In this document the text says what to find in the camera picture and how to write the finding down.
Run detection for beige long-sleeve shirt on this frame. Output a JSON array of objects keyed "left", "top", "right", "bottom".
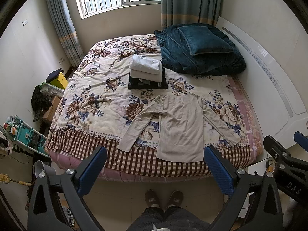
[{"left": 117, "top": 94, "right": 240, "bottom": 163}]

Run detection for dark clothes pile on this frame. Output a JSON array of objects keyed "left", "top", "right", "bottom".
[{"left": 31, "top": 85, "right": 52, "bottom": 122}]

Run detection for pink mattress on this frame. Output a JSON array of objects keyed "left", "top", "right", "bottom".
[{"left": 48, "top": 78, "right": 263, "bottom": 183}]

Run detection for white bed headboard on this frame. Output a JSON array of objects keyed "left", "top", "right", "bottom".
[{"left": 216, "top": 17, "right": 307, "bottom": 149}]

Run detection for teal storage rack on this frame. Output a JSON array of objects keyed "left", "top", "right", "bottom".
[{"left": 7, "top": 116, "right": 50, "bottom": 157}]

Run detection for cardboard box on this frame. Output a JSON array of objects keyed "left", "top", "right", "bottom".
[{"left": 41, "top": 95, "right": 61, "bottom": 124}]

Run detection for left brown slipper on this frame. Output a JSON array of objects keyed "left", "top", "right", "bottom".
[{"left": 145, "top": 190, "right": 160, "bottom": 208}]

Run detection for brown slipper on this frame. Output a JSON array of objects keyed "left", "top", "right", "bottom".
[
  {"left": 167, "top": 190, "right": 184, "bottom": 208},
  {"left": 145, "top": 190, "right": 160, "bottom": 208}
]

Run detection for right brown slipper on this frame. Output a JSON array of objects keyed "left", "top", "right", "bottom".
[{"left": 167, "top": 190, "right": 184, "bottom": 208}]

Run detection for person's dark trousers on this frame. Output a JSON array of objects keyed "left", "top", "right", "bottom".
[{"left": 127, "top": 206, "right": 210, "bottom": 230}]

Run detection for yellow box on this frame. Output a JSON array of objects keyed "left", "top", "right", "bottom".
[{"left": 49, "top": 72, "right": 68, "bottom": 90}]

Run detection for floral fleece bed blanket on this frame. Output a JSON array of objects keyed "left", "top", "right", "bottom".
[{"left": 45, "top": 34, "right": 253, "bottom": 178}]

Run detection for dark navy cap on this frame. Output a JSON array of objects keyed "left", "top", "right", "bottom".
[{"left": 46, "top": 68, "right": 63, "bottom": 84}]

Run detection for black folded garment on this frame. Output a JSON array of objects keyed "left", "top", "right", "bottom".
[{"left": 128, "top": 68, "right": 168, "bottom": 90}]

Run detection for white folded garment lower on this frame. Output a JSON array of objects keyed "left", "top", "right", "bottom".
[{"left": 129, "top": 69, "right": 163, "bottom": 82}]

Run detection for white folded garment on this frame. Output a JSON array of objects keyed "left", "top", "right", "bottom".
[
  {"left": 130, "top": 54, "right": 161, "bottom": 74},
  {"left": 129, "top": 69, "right": 163, "bottom": 82}
]

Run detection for white folded garment top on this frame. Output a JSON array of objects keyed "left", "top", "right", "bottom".
[{"left": 130, "top": 54, "right": 161, "bottom": 74}]

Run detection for teal velvet pillow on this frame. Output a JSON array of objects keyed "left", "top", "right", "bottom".
[{"left": 178, "top": 26, "right": 233, "bottom": 56}]

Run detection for dark teal folded quilt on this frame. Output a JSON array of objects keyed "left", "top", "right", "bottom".
[{"left": 154, "top": 23, "right": 246, "bottom": 76}]

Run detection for left striped curtain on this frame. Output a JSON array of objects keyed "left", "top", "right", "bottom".
[{"left": 46, "top": 0, "right": 84, "bottom": 68}]

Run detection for right teal curtain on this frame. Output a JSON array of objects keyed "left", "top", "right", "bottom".
[{"left": 161, "top": 0, "right": 222, "bottom": 29}]

